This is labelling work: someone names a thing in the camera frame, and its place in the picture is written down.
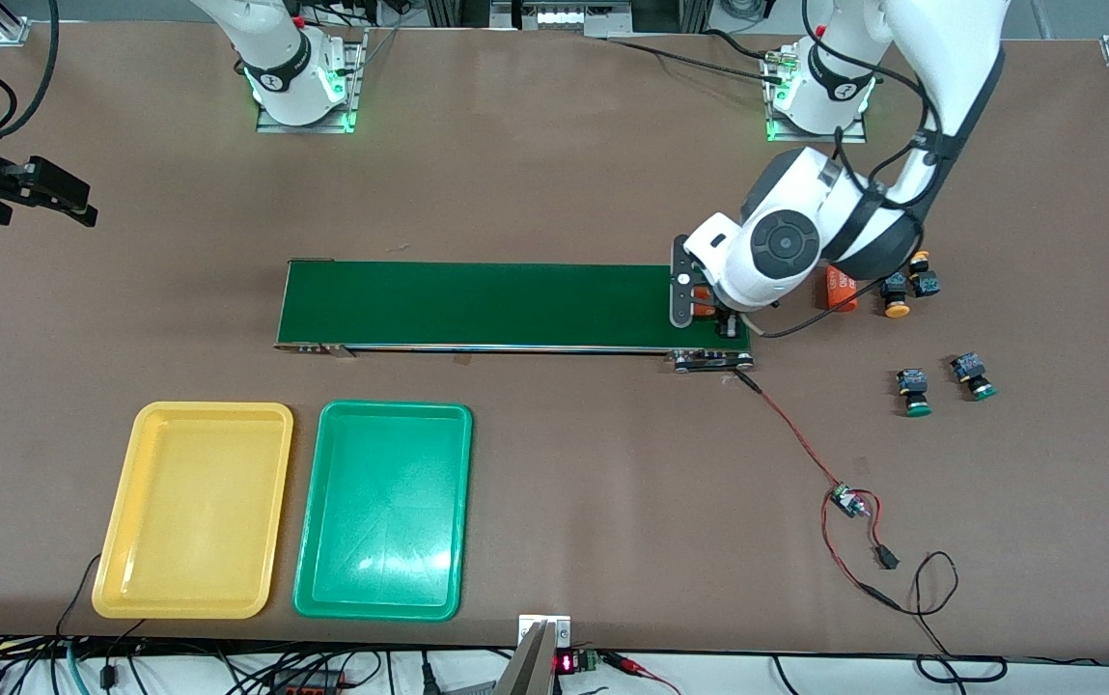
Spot yellow push button black body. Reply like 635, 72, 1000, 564
879, 273, 912, 320
906, 251, 941, 298

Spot green push button black body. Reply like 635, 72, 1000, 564
896, 368, 933, 419
949, 352, 998, 401

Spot green conveyor belt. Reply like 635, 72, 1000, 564
274, 259, 756, 375

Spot small controller circuit board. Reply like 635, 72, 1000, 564
828, 483, 872, 519

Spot white light panel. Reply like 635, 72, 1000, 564
513, 0, 634, 35

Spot red clip lead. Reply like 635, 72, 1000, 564
602, 652, 685, 695

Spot yellow plastic tray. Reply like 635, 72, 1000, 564
92, 401, 294, 620

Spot green plastic tray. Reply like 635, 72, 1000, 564
292, 400, 474, 623

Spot red and black power strip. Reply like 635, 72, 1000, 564
269, 668, 347, 695

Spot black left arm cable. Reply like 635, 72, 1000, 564
745, 0, 946, 341

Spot red and black wire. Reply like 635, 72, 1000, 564
734, 370, 902, 611

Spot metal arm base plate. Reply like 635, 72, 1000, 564
255, 27, 369, 134
764, 97, 870, 145

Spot black cable on table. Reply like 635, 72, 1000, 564
704, 27, 796, 64
602, 37, 787, 83

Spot thin black looped cable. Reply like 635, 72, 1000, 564
901, 552, 1009, 683

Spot grey metal camera bracket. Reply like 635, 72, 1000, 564
515, 614, 572, 695

